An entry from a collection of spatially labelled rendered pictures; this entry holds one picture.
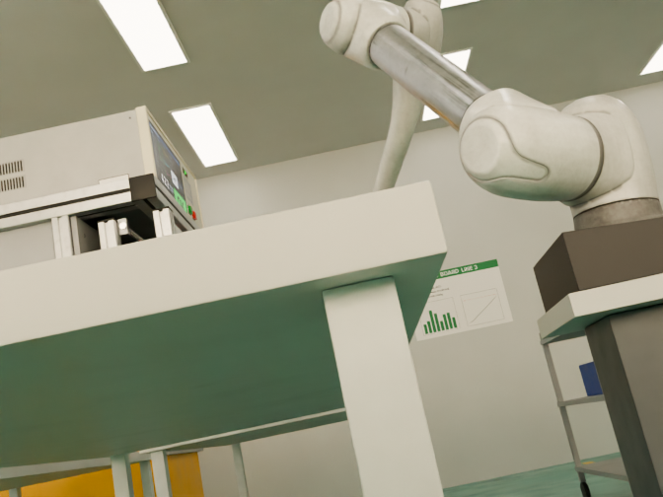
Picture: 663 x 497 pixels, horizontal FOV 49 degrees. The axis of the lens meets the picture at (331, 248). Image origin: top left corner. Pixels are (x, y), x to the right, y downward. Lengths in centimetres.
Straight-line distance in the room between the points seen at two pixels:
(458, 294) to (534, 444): 148
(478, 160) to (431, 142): 607
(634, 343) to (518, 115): 43
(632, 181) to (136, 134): 95
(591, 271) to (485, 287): 571
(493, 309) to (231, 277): 649
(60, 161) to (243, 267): 113
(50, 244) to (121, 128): 31
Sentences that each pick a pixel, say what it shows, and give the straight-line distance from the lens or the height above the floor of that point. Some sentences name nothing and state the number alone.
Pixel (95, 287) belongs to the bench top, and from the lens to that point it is 49.
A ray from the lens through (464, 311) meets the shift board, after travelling 689.
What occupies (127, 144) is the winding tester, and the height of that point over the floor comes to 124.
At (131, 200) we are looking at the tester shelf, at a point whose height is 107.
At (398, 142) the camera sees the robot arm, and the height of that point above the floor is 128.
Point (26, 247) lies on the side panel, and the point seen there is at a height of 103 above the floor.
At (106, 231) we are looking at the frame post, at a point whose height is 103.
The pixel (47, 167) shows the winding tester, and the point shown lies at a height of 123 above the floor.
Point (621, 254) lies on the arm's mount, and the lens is 128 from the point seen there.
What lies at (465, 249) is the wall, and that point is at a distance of 701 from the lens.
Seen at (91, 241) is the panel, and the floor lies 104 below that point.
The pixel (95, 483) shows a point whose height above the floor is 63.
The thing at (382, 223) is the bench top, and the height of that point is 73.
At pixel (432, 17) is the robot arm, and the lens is 184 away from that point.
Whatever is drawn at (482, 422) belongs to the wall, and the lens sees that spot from 682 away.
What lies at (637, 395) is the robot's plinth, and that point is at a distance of 132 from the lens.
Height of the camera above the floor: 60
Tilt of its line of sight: 14 degrees up
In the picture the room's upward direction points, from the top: 12 degrees counter-clockwise
